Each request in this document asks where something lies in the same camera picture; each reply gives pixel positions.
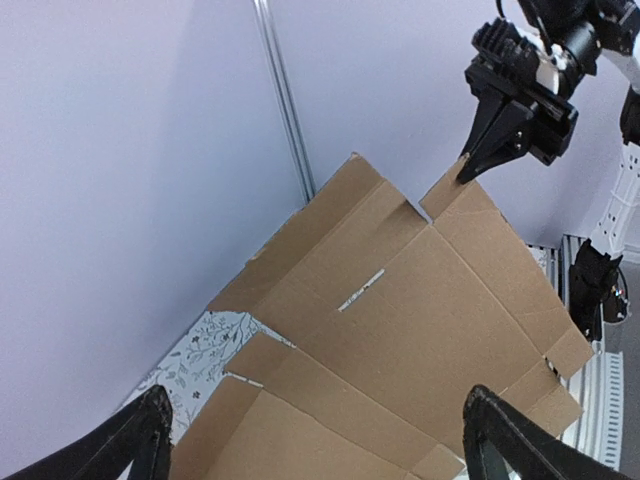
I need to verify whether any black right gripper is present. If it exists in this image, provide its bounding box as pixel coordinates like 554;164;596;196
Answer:
456;18;578;184

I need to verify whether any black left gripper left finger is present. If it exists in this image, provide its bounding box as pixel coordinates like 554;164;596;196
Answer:
9;385;173;479

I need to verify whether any brown cardboard box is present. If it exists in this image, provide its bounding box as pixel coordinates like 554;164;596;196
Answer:
170;155;593;479

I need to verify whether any floral patterned table mat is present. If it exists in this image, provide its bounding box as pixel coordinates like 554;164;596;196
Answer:
144;233;572;441

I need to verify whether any aluminium left frame post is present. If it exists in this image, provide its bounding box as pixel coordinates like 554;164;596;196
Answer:
253;0;317;204

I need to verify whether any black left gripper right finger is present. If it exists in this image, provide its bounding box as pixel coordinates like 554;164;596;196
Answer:
463;385;626;480

